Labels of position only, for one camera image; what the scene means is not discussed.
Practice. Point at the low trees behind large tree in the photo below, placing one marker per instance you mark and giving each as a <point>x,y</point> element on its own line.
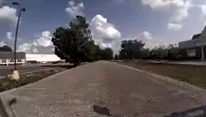
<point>106,53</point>

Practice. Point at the grey concrete path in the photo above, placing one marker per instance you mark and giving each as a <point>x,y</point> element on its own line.
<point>102,91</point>

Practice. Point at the large dark green tree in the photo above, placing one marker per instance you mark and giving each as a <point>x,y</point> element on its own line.
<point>73,42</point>

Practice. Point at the row of bushes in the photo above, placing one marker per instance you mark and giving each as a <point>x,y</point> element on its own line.
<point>162,53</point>

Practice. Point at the grass area beside building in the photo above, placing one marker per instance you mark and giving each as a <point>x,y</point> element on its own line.
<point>178,73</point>

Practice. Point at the low flat-roofed building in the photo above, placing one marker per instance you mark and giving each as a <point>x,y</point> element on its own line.
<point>7,57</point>

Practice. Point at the building with sloped roof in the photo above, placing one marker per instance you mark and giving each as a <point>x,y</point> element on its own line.
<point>200,43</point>

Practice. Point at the distant dark tree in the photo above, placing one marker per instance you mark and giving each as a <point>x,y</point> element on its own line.
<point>5,49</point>

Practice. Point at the tall street lamp post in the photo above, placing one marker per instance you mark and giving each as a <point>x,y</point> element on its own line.
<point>16,38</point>

